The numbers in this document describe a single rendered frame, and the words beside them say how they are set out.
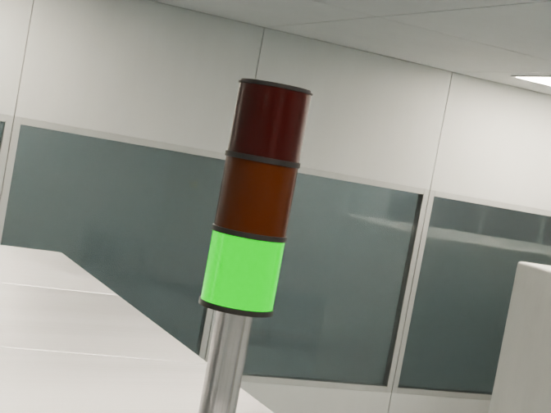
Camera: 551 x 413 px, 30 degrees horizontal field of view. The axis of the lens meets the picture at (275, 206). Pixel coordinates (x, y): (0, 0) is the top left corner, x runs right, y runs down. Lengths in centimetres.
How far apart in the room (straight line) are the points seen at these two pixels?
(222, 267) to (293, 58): 500
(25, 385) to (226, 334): 19
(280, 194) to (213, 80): 481
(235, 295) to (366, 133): 522
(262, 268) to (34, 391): 22
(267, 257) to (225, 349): 7
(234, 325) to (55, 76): 459
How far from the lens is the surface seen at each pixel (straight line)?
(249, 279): 67
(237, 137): 67
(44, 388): 81
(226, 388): 69
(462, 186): 624
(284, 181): 67
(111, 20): 531
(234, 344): 69
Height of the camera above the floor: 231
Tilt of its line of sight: 3 degrees down
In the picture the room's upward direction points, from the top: 10 degrees clockwise
